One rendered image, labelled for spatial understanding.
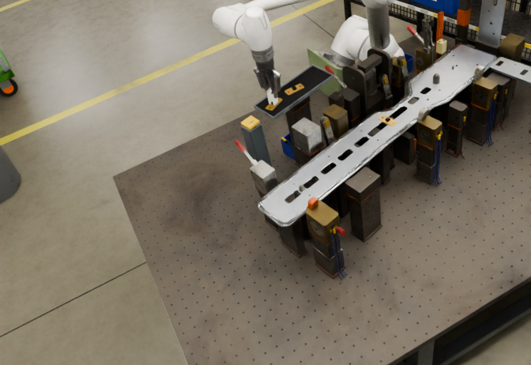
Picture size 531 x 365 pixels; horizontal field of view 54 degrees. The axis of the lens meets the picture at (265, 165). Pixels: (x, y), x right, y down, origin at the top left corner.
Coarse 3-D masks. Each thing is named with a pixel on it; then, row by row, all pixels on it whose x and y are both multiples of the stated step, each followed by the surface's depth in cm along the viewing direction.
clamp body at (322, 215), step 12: (324, 204) 195; (312, 216) 192; (324, 216) 191; (336, 216) 190; (312, 228) 198; (324, 228) 190; (324, 240) 196; (336, 240) 201; (324, 252) 205; (336, 252) 206; (324, 264) 212; (336, 264) 208; (336, 276) 213
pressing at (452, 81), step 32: (448, 64) 249; (480, 64) 245; (416, 96) 237; (448, 96) 233; (352, 128) 230; (384, 128) 227; (320, 160) 220; (352, 160) 216; (288, 192) 211; (320, 192) 208; (288, 224) 200
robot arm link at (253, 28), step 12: (252, 12) 194; (264, 12) 195; (240, 24) 199; (252, 24) 194; (264, 24) 195; (240, 36) 202; (252, 36) 197; (264, 36) 198; (252, 48) 203; (264, 48) 202
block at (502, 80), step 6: (492, 78) 239; (498, 78) 238; (504, 78) 238; (498, 84) 236; (504, 84) 235; (498, 90) 238; (504, 90) 238; (498, 96) 240; (504, 96) 241; (498, 102) 242; (498, 108) 246; (492, 114) 249; (498, 114) 248; (498, 120) 252; (492, 126) 254; (498, 126) 254
